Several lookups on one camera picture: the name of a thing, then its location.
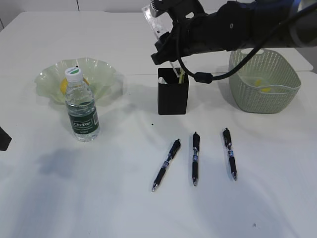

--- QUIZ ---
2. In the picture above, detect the black pen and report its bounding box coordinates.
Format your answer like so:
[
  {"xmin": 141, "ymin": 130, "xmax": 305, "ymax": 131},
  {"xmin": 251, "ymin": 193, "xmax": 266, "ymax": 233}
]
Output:
[
  {"xmin": 222, "ymin": 127, "xmax": 237, "ymax": 181},
  {"xmin": 152, "ymin": 139, "xmax": 181, "ymax": 192},
  {"xmin": 192, "ymin": 131, "xmax": 200, "ymax": 186}
]

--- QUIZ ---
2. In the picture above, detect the yellow utility knife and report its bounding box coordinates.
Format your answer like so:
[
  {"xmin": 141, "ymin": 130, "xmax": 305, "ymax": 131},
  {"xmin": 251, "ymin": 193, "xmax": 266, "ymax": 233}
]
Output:
[{"xmin": 178, "ymin": 68, "xmax": 186, "ymax": 84}]

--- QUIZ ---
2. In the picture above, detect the clear water bottle green label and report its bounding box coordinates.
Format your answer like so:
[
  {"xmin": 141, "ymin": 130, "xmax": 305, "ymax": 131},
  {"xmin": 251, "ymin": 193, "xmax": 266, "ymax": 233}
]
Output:
[{"xmin": 65, "ymin": 66, "xmax": 100, "ymax": 142}]

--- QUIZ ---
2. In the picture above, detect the black pen left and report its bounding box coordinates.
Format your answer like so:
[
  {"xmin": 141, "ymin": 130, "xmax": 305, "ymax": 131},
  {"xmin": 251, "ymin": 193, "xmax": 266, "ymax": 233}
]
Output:
[{"xmin": 152, "ymin": 139, "xmax": 181, "ymax": 192}]

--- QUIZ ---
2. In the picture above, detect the yellow pear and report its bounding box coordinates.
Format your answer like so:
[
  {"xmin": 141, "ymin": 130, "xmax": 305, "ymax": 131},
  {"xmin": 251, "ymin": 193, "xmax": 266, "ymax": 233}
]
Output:
[{"xmin": 60, "ymin": 77, "xmax": 90, "ymax": 96}]

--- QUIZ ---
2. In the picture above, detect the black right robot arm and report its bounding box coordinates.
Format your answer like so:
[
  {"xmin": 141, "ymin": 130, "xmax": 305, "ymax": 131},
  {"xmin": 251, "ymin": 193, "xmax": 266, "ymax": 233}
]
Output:
[{"xmin": 150, "ymin": 0, "xmax": 305, "ymax": 65}]

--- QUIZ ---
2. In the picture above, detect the black pen middle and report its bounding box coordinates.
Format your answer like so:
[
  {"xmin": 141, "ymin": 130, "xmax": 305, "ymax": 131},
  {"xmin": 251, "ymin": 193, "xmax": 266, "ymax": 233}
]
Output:
[{"xmin": 192, "ymin": 131, "xmax": 200, "ymax": 186}]

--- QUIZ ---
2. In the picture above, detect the black square pen holder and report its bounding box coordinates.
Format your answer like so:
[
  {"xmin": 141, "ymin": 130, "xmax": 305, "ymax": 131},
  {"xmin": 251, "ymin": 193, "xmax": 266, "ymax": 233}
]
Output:
[{"xmin": 158, "ymin": 68, "xmax": 189, "ymax": 115}]

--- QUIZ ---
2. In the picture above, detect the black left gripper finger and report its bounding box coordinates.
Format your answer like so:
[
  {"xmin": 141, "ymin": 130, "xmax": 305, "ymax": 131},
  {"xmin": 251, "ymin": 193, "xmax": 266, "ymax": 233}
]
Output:
[{"xmin": 0, "ymin": 127, "xmax": 12, "ymax": 151}]

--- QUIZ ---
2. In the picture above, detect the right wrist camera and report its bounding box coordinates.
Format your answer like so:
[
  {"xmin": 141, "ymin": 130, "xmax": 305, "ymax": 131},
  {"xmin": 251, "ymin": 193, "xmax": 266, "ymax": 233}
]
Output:
[{"xmin": 148, "ymin": 0, "xmax": 206, "ymax": 24}]

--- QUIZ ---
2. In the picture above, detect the yellow waste paper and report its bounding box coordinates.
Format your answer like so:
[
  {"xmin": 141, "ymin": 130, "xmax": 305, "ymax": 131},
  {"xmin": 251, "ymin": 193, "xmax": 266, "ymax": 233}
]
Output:
[{"xmin": 253, "ymin": 78, "xmax": 271, "ymax": 93}]

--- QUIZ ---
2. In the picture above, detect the green woven plastic basket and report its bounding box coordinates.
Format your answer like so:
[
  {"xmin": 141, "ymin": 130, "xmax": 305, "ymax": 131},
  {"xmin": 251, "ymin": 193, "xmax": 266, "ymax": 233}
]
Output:
[{"xmin": 229, "ymin": 49, "xmax": 301, "ymax": 114}]

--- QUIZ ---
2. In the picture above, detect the green wavy glass plate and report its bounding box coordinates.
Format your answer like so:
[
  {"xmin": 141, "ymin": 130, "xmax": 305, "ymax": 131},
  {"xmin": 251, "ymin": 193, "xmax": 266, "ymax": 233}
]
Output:
[{"xmin": 35, "ymin": 57, "xmax": 115, "ymax": 104}]

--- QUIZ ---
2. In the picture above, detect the black pen right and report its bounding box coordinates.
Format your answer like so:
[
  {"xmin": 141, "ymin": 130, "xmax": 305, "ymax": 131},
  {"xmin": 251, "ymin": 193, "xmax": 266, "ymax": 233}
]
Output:
[{"xmin": 222, "ymin": 127, "xmax": 237, "ymax": 181}]

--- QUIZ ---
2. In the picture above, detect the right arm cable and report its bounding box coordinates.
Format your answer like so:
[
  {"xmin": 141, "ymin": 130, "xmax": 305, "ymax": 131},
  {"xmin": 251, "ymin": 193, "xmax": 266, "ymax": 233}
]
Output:
[{"xmin": 177, "ymin": 0, "xmax": 317, "ymax": 85}]

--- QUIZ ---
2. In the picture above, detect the clear plastic ruler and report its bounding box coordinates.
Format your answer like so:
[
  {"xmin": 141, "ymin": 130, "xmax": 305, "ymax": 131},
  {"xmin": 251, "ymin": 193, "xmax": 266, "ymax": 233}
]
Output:
[{"xmin": 141, "ymin": 5, "xmax": 183, "ymax": 79}]

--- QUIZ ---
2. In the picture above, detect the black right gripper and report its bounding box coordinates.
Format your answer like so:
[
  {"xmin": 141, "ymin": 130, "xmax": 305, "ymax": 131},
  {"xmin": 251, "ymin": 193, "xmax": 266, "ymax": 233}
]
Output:
[{"xmin": 151, "ymin": 15, "xmax": 198, "ymax": 65}]

